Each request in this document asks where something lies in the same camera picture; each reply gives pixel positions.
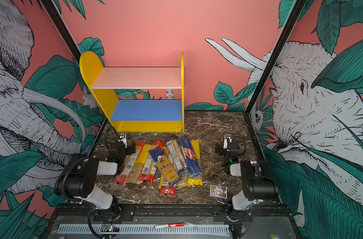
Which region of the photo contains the red-end spaghetti pack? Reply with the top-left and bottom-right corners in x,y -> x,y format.
159,176 -> 176,198
137,140 -> 165,185
112,140 -> 146,186

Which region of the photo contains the blue Barilla spaghetti box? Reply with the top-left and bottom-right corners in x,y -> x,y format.
180,136 -> 202,177

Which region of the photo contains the clear white-label spaghetti pack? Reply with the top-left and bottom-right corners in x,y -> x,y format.
165,138 -> 188,177

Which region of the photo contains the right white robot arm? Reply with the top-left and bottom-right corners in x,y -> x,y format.
215,133 -> 278,211

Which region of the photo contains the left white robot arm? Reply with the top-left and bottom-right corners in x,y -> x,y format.
54,133 -> 136,221

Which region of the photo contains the yellow-band spaghetti pack left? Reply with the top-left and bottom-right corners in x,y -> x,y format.
127,144 -> 151,184

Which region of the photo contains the yellow shelf unit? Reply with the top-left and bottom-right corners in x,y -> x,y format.
80,51 -> 184,132

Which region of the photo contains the small playing card box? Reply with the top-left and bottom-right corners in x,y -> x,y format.
210,185 -> 228,199

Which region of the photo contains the far right yellow spaghetti pack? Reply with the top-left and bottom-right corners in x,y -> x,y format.
187,139 -> 203,186

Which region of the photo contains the small green circuit board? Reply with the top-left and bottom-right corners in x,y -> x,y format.
101,224 -> 120,234

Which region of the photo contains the red white marker pen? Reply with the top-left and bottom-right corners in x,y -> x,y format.
154,222 -> 185,230

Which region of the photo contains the black base frame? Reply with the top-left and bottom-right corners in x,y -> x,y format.
48,203 -> 294,224

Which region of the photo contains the white perforated rail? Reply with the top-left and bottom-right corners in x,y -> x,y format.
55,223 -> 231,237

